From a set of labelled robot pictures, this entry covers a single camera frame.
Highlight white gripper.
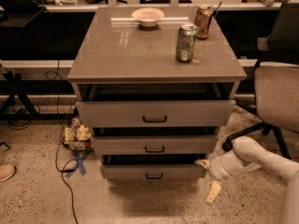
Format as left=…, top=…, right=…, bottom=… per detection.
left=195, top=150, right=260, bottom=203

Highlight grey bottom drawer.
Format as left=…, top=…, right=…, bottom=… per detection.
left=100, top=154, right=206, bottom=180

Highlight grey drawer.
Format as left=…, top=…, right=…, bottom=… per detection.
left=76, top=100, right=235, bottom=128
left=100, top=154, right=206, bottom=180
left=92, top=135, right=218, bottom=155

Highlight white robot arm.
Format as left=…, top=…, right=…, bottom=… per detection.
left=195, top=136, right=299, bottom=224

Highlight grey drawer cabinet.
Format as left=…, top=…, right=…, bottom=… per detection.
left=66, top=5, right=248, bottom=161

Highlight grey top drawer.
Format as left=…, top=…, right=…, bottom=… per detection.
left=76, top=100, right=235, bottom=128

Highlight grey middle drawer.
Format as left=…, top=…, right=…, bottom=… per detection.
left=92, top=135, right=218, bottom=155

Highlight office chair beige seat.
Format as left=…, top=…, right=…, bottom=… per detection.
left=221, top=0, right=299, bottom=161

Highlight green soda can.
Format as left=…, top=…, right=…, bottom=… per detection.
left=176, top=23, right=197, bottom=62

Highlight blue tape cross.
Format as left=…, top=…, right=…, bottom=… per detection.
left=65, top=150, right=92, bottom=177

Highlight colourful crumpled snack bags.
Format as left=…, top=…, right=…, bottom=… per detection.
left=63, top=118, right=93, bottom=151

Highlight orange soda can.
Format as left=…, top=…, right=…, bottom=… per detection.
left=194, top=5, right=214, bottom=39

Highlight white bowl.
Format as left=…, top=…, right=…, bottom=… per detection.
left=132, top=7, right=164, bottom=27

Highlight pink shoe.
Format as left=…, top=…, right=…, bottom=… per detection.
left=0, top=164, right=16, bottom=182

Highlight black desk chair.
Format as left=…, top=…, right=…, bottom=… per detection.
left=0, top=0, right=47, bottom=28

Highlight black floor cable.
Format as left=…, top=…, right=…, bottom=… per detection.
left=44, top=59, right=80, bottom=224

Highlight black desk frame leg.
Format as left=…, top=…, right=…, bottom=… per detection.
left=0, top=66, right=78, bottom=120

